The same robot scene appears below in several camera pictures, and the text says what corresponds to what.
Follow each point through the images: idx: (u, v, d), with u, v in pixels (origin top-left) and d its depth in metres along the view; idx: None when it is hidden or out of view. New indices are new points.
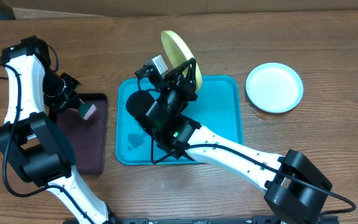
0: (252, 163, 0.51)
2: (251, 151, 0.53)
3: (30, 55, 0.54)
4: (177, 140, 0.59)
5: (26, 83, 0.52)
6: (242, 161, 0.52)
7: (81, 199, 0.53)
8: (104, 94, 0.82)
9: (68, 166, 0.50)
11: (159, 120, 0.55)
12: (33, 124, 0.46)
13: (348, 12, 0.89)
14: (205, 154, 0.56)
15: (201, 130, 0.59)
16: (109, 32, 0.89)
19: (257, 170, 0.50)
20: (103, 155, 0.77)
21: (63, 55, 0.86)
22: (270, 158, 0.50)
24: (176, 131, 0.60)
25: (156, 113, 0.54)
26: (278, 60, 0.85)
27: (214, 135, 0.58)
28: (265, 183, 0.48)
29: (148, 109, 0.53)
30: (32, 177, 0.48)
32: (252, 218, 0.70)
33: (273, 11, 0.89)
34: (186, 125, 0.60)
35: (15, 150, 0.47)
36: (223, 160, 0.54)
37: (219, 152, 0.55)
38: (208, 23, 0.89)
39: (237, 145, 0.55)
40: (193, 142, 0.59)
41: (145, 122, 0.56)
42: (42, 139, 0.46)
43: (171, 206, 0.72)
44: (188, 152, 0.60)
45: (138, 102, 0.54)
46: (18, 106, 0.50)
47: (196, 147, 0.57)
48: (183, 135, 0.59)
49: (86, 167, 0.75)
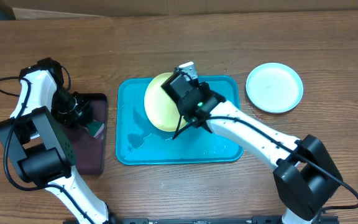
0: (269, 140, 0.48)
2: (270, 130, 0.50)
3: (44, 70, 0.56)
4: (201, 109, 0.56)
5: (35, 89, 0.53)
6: (260, 136, 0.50)
7: (81, 199, 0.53)
8: (104, 95, 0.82)
9: (68, 167, 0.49)
11: (184, 91, 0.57)
12: (35, 117, 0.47)
13: (348, 12, 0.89)
14: (224, 126, 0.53)
15: (225, 104, 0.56)
16: (109, 32, 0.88)
19: (273, 149, 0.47)
20: (103, 155, 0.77)
21: (63, 55, 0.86)
22: (288, 140, 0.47)
24: (201, 101, 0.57)
25: (181, 86, 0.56)
26: (278, 60, 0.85)
27: (237, 111, 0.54)
28: (276, 160, 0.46)
29: (174, 79, 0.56)
30: (30, 173, 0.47)
32: (252, 218, 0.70)
33: (273, 11, 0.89)
34: (211, 96, 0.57)
35: (16, 144, 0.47)
36: (241, 134, 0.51)
37: (239, 125, 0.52)
38: (208, 23, 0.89)
39: (258, 122, 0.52)
40: (215, 114, 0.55)
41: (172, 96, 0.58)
42: (41, 131, 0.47)
43: (171, 206, 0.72)
44: (209, 122, 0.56)
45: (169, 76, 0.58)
46: (25, 103, 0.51)
47: (217, 119, 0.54)
48: (206, 106, 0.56)
49: (87, 167, 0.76)
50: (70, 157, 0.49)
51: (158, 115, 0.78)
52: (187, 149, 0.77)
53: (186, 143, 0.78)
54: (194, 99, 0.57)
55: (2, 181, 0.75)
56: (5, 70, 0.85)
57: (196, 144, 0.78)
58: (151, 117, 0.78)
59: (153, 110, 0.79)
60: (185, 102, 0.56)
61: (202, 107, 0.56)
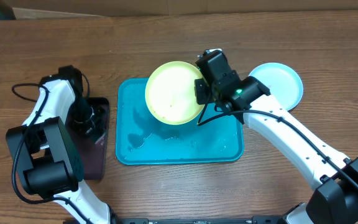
0: (315, 152, 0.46)
2: (317, 140, 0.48)
3: (64, 81, 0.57)
4: (239, 98, 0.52)
5: (53, 99, 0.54)
6: (304, 145, 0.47)
7: (86, 208, 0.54)
8: (105, 98, 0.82)
9: (75, 182, 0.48)
11: (221, 74, 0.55)
12: (47, 127, 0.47)
13: (348, 12, 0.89)
14: (265, 122, 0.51)
15: (269, 98, 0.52)
16: (108, 32, 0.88)
19: (318, 162, 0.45)
20: (103, 162, 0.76)
21: (63, 55, 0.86)
22: (335, 155, 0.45)
24: (240, 88, 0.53)
25: (219, 66, 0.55)
26: (277, 60, 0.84)
27: (281, 109, 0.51)
28: (320, 177, 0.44)
29: (212, 57, 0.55)
30: (35, 188, 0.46)
32: (252, 218, 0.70)
33: (273, 11, 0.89)
34: (252, 84, 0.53)
35: (25, 154, 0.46)
36: (281, 135, 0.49)
37: (282, 127, 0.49)
38: (209, 23, 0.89)
39: (301, 126, 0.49)
40: (255, 107, 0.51)
41: (208, 76, 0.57)
42: (52, 142, 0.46)
43: (171, 206, 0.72)
44: (248, 115, 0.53)
45: (207, 55, 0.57)
46: (39, 111, 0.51)
47: (257, 114, 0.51)
48: (246, 93, 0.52)
49: (88, 172, 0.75)
50: (77, 172, 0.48)
51: (156, 99, 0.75)
52: (188, 148, 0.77)
53: (186, 142, 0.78)
54: (229, 84, 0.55)
55: (2, 181, 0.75)
56: (5, 70, 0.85)
57: (196, 144, 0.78)
58: (148, 97, 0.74)
59: (153, 93, 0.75)
60: (220, 84, 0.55)
61: (240, 96, 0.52)
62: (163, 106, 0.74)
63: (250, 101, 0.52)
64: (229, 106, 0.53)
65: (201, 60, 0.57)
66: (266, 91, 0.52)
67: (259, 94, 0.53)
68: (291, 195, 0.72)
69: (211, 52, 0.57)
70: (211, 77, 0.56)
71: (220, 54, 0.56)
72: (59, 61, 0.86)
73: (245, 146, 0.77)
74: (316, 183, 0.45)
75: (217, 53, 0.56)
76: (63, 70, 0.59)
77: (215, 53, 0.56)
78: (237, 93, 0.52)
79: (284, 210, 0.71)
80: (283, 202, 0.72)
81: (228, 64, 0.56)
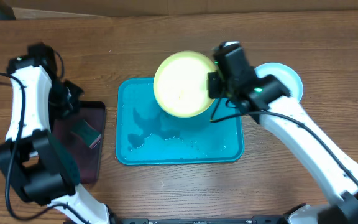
0: (337, 165, 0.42)
2: (340, 151, 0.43)
3: (36, 66, 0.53)
4: (257, 97, 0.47)
5: (31, 94, 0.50)
6: (326, 156, 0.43)
7: (84, 211, 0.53)
8: (102, 101, 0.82)
9: (71, 186, 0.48)
11: (239, 69, 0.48)
12: (36, 141, 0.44)
13: (348, 12, 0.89)
14: (284, 127, 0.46)
15: (291, 101, 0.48)
16: (108, 32, 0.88)
19: (340, 177, 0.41)
20: (97, 163, 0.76)
21: (63, 55, 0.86)
22: None
24: (258, 86, 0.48)
25: (238, 61, 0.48)
26: (277, 60, 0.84)
27: (303, 114, 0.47)
28: (341, 193, 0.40)
29: (232, 51, 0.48)
30: (32, 197, 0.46)
32: (252, 218, 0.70)
33: (273, 11, 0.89)
34: (273, 82, 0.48)
35: (17, 172, 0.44)
36: (301, 142, 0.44)
37: (302, 134, 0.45)
38: (209, 23, 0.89)
39: (324, 134, 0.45)
40: (275, 109, 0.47)
41: (225, 72, 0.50)
42: (44, 157, 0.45)
43: (171, 206, 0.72)
44: (266, 117, 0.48)
45: (224, 48, 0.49)
46: (22, 121, 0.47)
47: (276, 117, 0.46)
48: (265, 92, 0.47)
49: (82, 177, 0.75)
50: (73, 176, 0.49)
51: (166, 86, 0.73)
52: (187, 149, 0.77)
53: (186, 143, 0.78)
54: (247, 82, 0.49)
55: (3, 182, 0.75)
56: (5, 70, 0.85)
57: (196, 143, 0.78)
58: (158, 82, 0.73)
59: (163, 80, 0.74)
60: (237, 82, 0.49)
61: (260, 95, 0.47)
62: (173, 96, 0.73)
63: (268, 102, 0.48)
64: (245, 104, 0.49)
65: (217, 53, 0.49)
66: (287, 93, 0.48)
67: (279, 94, 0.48)
68: (291, 195, 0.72)
69: (228, 45, 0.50)
70: (227, 73, 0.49)
71: (240, 47, 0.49)
72: None
73: (245, 146, 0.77)
74: (334, 198, 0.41)
75: (236, 46, 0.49)
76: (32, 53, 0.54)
77: (234, 46, 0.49)
78: (256, 92, 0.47)
79: (284, 210, 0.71)
80: (283, 202, 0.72)
81: (247, 58, 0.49)
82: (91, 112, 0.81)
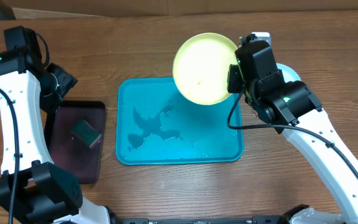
0: None
2: None
3: (22, 72, 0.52)
4: (284, 105, 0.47)
5: (21, 109, 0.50)
6: (353, 181, 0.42)
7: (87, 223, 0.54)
8: (102, 102, 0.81)
9: (74, 208, 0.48)
11: (265, 72, 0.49)
12: (37, 177, 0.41)
13: (348, 12, 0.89)
14: (312, 145, 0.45)
15: (319, 116, 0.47)
16: (108, 32, 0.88)
19: None
20: (97, 163, 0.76)
21: (62, 55, 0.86)
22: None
24: (286, 93, 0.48)
25: (265, 62, 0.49)
26: (277, 60, 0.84)
27: (332, 132, 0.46)
28: None
29: (259, 50, 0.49)
30: (36, 221, 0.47)
32: (252, 218, 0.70)
33: (273, 11, 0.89)
34: (302, 90, 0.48)
35: (18, 205, 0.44)
36: (327, 163, 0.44)
37: (331, 155, 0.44)
38: (208, 23, 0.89)
39: (353, 157, 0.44)
40: (302, 126, 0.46)
41: (250, 72, 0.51)
42: (46, 190, 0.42)
43: (171, 206, 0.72)
44: (293, 132, 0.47)
45: (252, 46, 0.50)
46: (18, 152, 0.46)
47: (305, 134, 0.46)
48: (294, 101, 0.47)
49: (82, 177, 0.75)
50: (77, 199, 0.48)
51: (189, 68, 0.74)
52: (187, 149, 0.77)
53: (186, 143, 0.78)
54: (271, 86, 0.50)
55: None
56: None
57: (196, 144, 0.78)
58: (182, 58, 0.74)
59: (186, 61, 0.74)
60: (260, 85, 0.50)
61: (286, 103, 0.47)
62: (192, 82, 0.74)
63: (297, 114, 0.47)
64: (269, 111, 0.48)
65: (243, 51, 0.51)
66: (318, 106, 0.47)
67: (308, 107, 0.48)
68: (291, 195, 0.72)
69: (255, 43, 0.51)
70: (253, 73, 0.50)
71: (269, 48, 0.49)
72: (58, 61, 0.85)
73: (245, 146, 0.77)
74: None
75: (265, 46, 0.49)
76: (17, 48, 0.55)
77: (263, 46, 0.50)
78: (283, 101, 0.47)
79: (284, 210, 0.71)
80: (283, 202, 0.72)
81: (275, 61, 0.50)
82: (90, 112, 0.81)
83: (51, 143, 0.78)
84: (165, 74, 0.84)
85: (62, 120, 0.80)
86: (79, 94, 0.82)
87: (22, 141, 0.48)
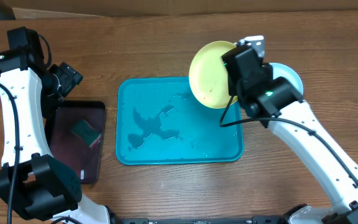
0: (347, 175, 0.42)
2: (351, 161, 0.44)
3: (24, 69, 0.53)
4: (267, 100, 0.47)
5: (23, 106, 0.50)
6: (335, 165, 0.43)
7: (87, 219, 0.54)
8: (102, 102, 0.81)
9: (74, 203, 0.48)
11: (248, 72, 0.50)
12: (36, 169, 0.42)
13: (348, 12, 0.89)
14: (293, 133, 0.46)
15: (302, 106, 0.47)
16: (108, 32, 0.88)
19: (349, 185, 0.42)
20: (97, 162, 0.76)
21: (62, 55, 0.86)
22: None
24: (270, 89, 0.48)
25: (247, 62, 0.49)
26: (277, 60, 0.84)
27: (314, 121, 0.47)
28: (349, 202, 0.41)
29: (240, 52, 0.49)
30: (35, 215, 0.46)
32: (252, 218, 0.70)
33: (273, 11, 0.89)
34: (284, 84, 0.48)
35: (17, 196, 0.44)
36: (309, 149, 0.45)
37: (312, 141, 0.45)
38: (208, 23, 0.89)
39: (334, 141, 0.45)
40: (284, 115, 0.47)
41: (234, 74, 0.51)
42: (45, 182, 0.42)
43: (171, 206, 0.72)
44: (276, 123, 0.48)
45: (234, 50, 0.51)
46: (18, 144, 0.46)
47: (287, 124, 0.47)
48: (276, 95, 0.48)
49: (82, 177, 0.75)
50: (76, 193, 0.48)
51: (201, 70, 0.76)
52: (187, 149, 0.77)
53: (186, 142, 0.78)
54: (256, 84, 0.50)
55: None
56: None
57: (196, 144, 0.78)
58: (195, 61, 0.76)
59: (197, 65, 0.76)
60: (245, 83, 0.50)
61: (269, 98, 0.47)
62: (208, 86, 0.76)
63: (279, 107, 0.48)
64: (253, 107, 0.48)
65: (227, 54, 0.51)
66: (299, 98, 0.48)
67: (291, 99, 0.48)
68: (291, 195, 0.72)
69: (238, 48, 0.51)
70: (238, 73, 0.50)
71: (250, 49, 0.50)
72: (58, 61, 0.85)
73: (245, 146, 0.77)
74: (342, 207, 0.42)
75: (247, 48, 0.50)
76: (18, 47, 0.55)
77: (244, 48, 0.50)
78: (266, 95, 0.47)
79: (284, 210, 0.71)
80: (283, 202, 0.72)
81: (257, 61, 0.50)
82: (89, 111, 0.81)
83: (51, 143, 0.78)
84: (165, 74, 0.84)
85: (62, 119, 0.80)
86: (79, 94, 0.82)
87: (22, 134, 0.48)
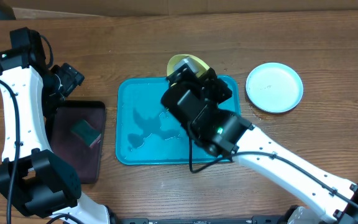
0: (319, 186, 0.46)
2: (317, 171, 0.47)
3: (25, 68, 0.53)
4: (220, 137, 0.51)
5: (23, 102, 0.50)
6: (305, 180, 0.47)
7: (87, 218, 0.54)
8: (102, 101, 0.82)
9: (73, 199, 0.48)
11: (195, 113, 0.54)
12: (37, 164, 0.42)
13: (349, 12, 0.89)
14: (258, 162, 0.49)
15: (253, 132, 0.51)
16: (108, 32, 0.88)
19: (325, 196, 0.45)
20: (97, 162, 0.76)
21: (62, 54, 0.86)
22: (340, 185, 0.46)
24: (220, 126, 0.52)
25: (190, 104, 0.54)
26: (277, 60, 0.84)
27: (270, 142, 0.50)
28: (333, 212, 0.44)
29: (182, 98, 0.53)
30: (35, 211, 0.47)
32: (252, 218, 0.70)
33: (273, 11, 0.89)
34: (232, 118, 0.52)
35: (17, 191, 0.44)
36: (279, 174, 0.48)
37: (278, 164, 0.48)
38: (208, 23, 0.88)
39: (298, 158, 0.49)
40: (243, 148, 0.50)
41: (181, 117, 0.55)
42: (45, 177, 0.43)
43: (171, 206, 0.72)
44: (237, 157, 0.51)
45: (174, 93, 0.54)
46: (18, 140, 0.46)
47: (247, 154, 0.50)
48: (227, 129, 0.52)
49: (82, 176, 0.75)
50: (76, 190, 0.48)
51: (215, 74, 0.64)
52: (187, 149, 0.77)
53: (186, 142, 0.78)
54: (204, 122, 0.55)
55: None
56: None
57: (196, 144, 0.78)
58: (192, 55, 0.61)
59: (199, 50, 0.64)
60: (194, 125, 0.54)
61: (222, 135, 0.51)
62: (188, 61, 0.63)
63: (235, 140, 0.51)
64: (212, 149, 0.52)
65: (169, 99, 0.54)
66: (249, 125, 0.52)
67: (240, 128, 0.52)
68: (291, 195, 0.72)
69: (176, 89, 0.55)
70: (191, 117, 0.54)
71: (189, 91, 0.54)
72: (58, 61, 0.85)
73: None
74: (328, 219, 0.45)
75: (186, 90, 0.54)
76: (20, 46, 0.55)
77: (183, 91, 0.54)
78: (219, 133, 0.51)
79: (284, 210, 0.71)
80: (283, 202, 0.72)
81: (199, 101, 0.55)
82: (89, 111, 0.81)
83: (51, 143, 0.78)
84: (165, 74, 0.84)
85: (62, 119, 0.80)
86: (79, 94, 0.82)
87: (22, 130, 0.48)
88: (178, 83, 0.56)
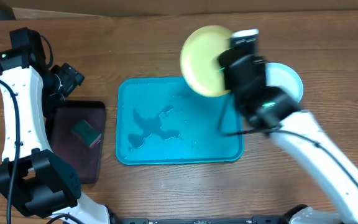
0: (357, 189, 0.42)
2: None
3: (26, 68, 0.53)
4: (268, 110, 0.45)
5: (23, 102, 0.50)
6: (343, 178, 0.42)
7: (87, 218, 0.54)
8: (102, 102, 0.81)
9: (73, 199, 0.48)
11: (246, 80, 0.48)
12: (37, 164, 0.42)
13: (349, 12, 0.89)
14: (299, 146, 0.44)
15: (302, 116, 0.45)
16: (108, 32, 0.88)
19: None
20: (97, 162, 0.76)
21: (62, 54, 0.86)
22: None
24: (270, 99, 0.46)
25: (243, 70, 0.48)
26: (277, 60, 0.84)
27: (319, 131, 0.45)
28: None
29: (238, 60, 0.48)
30: (35, 211, 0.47)
32: (252, 218, 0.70)
33: (273, 11, 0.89)
34: (282, 96, 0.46)
35: (17, 191, 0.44)
36: (317, 163, 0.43)
37: (321, 155, 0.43)
38: (209, 23, 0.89)
39: (342, 155, 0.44)
40: (287, 128, 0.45)
41: (231, 81, 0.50)
42: (45, 177, 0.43)
43: (171, 206, 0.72)
44: (278, 134, 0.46)
45: (235, 53, 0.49)
46: (18, 139, 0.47)
47: (290, 135, 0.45)
48: (276, 106, 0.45)
49: (82, 176, 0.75)
50: (76, 190, 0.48)
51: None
52: (188, 149, 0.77)
53: (186, 142, 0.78)
54: (253, 92, 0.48)
55: None
56: None
57: (196, 143, 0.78)
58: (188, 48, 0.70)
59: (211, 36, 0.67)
60: (245, 92, 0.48)
61: (269, 108, 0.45)
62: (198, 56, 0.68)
63: (280, 119, 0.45)
64: (253, 119, 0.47)
65: (225, 59, 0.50)
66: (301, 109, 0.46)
67: (289, 111, 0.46)
68: (291, 195, 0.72)
69: (239, 48, 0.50)
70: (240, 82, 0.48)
71: (247, 56, 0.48)
72: (59, 61, 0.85)
73: (245, 146, 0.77)
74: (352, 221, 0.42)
75: (245, 55, 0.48)
76: (20, 46, 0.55)
77: (241, 54, 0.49)
78: (265, 106, 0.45)
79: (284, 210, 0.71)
80: (283, 202, 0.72)
81: (256, 69, 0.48)
82: (89, 111, 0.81)
83: (51, 142, 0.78)
84: (165, 74, 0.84)
85: (62, 119, 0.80)
86: (79, 94, 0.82)
87: (22, 130, 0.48)
88: (236, 47, 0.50)
